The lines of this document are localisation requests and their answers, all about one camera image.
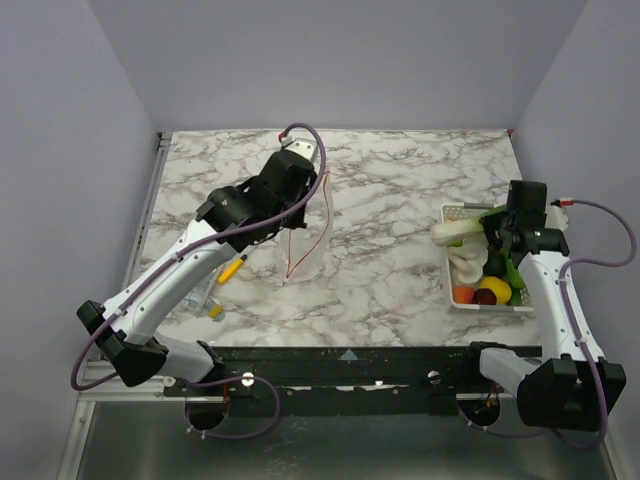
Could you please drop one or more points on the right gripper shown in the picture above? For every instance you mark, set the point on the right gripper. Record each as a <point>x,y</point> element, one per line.
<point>495,232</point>

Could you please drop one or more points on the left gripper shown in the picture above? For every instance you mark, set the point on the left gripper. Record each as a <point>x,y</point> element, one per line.
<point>296,222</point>

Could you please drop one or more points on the clear zip top bag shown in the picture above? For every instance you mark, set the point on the clear zip top bag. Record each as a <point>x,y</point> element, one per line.
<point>304,251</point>

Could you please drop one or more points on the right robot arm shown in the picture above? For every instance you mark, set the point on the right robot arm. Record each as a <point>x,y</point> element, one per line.
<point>574,387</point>

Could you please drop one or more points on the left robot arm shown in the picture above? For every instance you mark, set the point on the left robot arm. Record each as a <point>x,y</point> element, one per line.
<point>232,218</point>

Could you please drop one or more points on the toy white garlic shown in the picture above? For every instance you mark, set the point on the toy white garlic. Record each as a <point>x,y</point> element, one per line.
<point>467,261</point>

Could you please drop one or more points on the toy green vegetable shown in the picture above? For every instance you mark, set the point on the toy green vegetable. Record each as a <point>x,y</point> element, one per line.
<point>514,279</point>

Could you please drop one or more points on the toy lemon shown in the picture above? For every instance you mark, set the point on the toy lemon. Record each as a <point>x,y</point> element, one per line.
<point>500,288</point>

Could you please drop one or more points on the dark red toy fruit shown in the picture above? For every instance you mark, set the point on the dark red toy fruit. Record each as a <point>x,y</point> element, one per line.
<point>485,296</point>

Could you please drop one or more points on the white plastic basket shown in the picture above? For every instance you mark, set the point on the white plastic basket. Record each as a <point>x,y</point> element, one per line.
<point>453,211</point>

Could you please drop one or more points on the toy peach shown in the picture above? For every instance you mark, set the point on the toy peach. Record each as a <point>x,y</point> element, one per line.
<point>463,294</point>

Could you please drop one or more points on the clear screw box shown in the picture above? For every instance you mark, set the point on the clear screw box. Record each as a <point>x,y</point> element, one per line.
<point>200,297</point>

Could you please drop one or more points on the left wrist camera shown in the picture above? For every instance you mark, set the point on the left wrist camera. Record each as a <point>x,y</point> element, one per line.
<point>308,149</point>

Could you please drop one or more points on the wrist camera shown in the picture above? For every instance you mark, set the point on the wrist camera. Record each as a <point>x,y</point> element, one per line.
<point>556,218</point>
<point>308,149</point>

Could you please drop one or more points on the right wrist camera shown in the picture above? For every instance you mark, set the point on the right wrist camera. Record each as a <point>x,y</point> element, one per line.
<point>556,218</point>

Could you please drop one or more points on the black mounting rail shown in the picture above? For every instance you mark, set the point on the black mounting rail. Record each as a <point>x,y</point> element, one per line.
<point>341,381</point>

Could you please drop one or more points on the aluminium frame rail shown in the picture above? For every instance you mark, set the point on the aluminium frame rail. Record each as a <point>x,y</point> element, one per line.
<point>89,394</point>

